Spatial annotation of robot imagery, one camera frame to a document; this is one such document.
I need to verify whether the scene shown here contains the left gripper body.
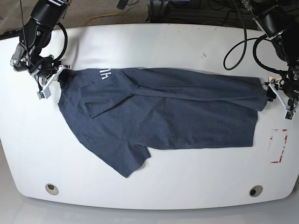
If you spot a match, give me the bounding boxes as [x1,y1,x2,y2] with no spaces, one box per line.
[279,67,299,102]

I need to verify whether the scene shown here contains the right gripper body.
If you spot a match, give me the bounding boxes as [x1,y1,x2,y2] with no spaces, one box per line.
[10,43,62,78]

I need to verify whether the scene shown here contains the dark blue T-shirt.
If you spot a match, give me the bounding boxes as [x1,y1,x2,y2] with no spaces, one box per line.
[58,68,268,177]

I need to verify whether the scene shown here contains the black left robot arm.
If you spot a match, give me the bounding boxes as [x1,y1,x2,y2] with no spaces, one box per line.
[242,0,299,101]

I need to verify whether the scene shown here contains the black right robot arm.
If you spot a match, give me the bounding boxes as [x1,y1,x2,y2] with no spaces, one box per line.
[10,0,70,85]

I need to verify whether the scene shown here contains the red tape rectangle marking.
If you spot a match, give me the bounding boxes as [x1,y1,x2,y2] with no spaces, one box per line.
[268,129,288,164]

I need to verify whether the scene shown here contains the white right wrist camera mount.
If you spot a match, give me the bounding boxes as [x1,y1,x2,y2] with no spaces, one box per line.
[36,65,71,99]

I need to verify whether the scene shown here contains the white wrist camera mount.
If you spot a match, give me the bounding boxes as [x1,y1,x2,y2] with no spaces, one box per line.
[36,65,71,99]
[263,77,297,121]

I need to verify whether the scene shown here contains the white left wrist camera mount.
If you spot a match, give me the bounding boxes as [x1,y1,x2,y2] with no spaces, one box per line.
[263,77,297,121]

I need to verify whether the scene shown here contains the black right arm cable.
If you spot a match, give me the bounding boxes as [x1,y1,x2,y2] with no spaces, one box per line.
[20,0,69,63]

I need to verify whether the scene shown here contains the yellow cable on floor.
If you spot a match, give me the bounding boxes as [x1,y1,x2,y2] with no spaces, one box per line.
[80,8,121,28]

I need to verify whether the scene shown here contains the right table cable grommet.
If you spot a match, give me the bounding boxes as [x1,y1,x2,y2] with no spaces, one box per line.
[249,185,263,197]

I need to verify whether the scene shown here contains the table cable grommet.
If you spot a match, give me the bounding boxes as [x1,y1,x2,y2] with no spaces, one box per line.
[249,185,263,197]
[45,183,59,196]

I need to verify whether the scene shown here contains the left table cable grommet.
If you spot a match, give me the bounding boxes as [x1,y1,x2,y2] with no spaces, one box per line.
[45,183,59,196]

